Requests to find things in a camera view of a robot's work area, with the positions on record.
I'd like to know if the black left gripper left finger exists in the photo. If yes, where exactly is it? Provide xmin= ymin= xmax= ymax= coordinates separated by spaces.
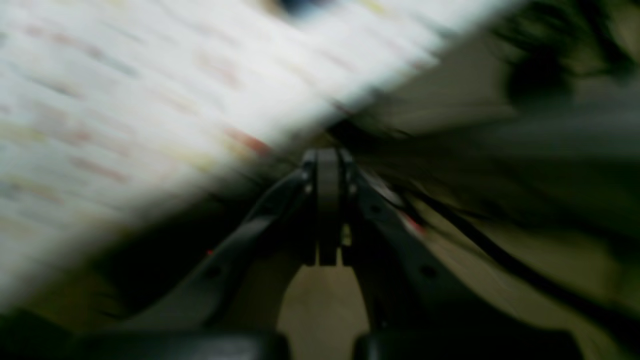
xmin=66 ymin=150 xmax=320 ymax=360

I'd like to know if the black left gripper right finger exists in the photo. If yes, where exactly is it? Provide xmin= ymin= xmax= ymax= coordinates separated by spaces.
xmin=318 ymin=148 xmax=583 ymax=360

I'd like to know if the terrazzo patterned tablecloth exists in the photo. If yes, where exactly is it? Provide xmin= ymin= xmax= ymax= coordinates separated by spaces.
xmin=1 ymin=0 xmax=522 ymax=312

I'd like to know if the black cable on carpet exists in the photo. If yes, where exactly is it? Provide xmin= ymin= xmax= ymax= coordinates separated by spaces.
xmin=400 ymin=185 xmax=640 ymax=346

